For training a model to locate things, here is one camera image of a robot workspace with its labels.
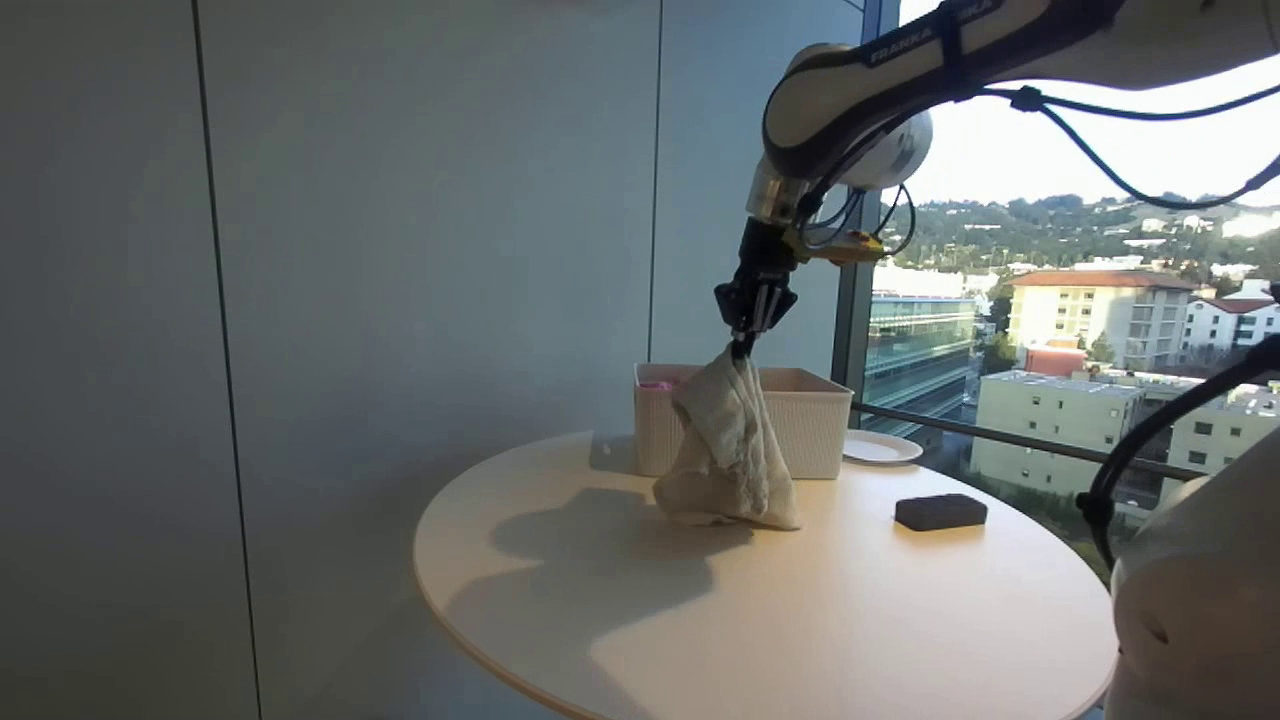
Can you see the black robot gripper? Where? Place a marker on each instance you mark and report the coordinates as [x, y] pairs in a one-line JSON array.
[[758, 290]]

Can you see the white towel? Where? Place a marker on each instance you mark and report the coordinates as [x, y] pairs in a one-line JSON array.
[[730, 465]]

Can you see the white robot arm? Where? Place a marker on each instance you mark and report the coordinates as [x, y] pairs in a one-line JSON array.
[[1197, 591]]

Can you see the white plastic storage bin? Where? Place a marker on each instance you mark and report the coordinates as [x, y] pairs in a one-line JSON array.
[[809, 416]]

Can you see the pink cloth in bin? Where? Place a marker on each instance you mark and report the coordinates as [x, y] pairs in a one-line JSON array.
[[653, 388]]

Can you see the white paper plate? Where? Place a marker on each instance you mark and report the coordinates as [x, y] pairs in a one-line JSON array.
[[880, 451]]

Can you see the black rectangular eraser block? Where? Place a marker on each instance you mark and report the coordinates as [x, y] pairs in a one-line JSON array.
[[949, 508]]

